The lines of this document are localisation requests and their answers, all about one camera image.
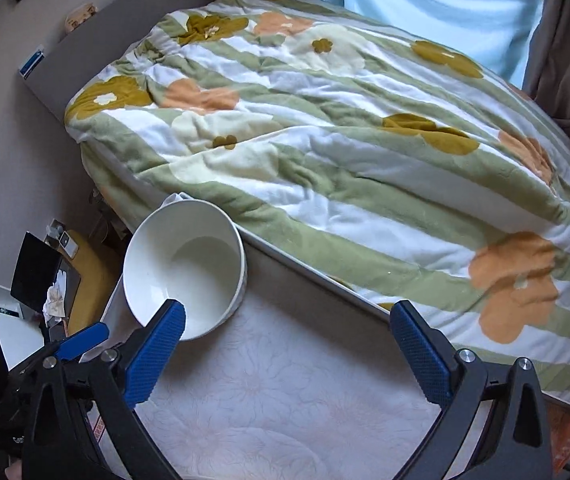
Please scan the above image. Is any white round bowl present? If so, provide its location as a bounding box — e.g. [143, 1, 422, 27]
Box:
[122, 200, 247, 340]

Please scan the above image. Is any orange patterned towel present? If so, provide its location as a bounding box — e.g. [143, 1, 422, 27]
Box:
[546, 403, 570, 474]

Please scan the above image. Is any yellow stool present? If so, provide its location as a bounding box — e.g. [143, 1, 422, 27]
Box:
[61, 230, 122, 335]

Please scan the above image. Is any white patterned tablecloth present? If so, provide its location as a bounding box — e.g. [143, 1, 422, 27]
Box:
[136, 249, 439, 479]

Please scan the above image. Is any grey bed headboard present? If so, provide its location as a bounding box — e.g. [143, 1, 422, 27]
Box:
[25, 0, 213, 122]

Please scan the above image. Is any floral green striped duvet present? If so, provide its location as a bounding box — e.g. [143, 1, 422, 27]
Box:
[64, 0, 570, 401]

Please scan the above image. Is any light blue cloth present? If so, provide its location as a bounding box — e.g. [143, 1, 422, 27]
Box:
[326, 0, 543, 88]

